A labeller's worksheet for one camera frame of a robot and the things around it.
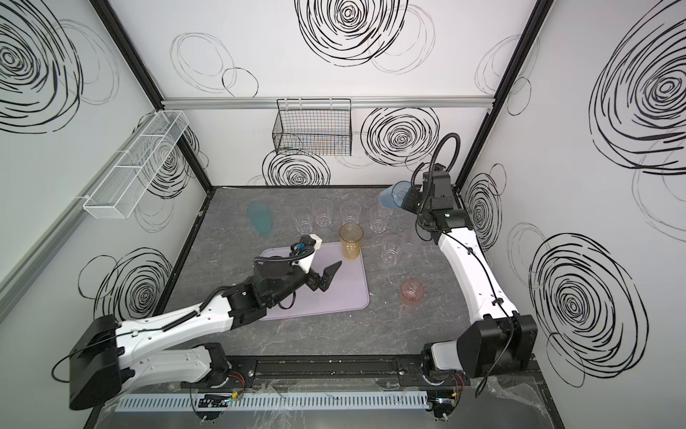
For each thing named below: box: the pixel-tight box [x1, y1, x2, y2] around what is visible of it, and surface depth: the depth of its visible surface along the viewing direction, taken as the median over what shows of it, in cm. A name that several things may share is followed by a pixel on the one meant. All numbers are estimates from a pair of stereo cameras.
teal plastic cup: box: [246, 201, 274, 239], surface depth 106 cm
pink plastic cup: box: [400, 277, 426, 308], surface depth 90 cm
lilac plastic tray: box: [259, 242, 370, 321], surface depth 86 cm
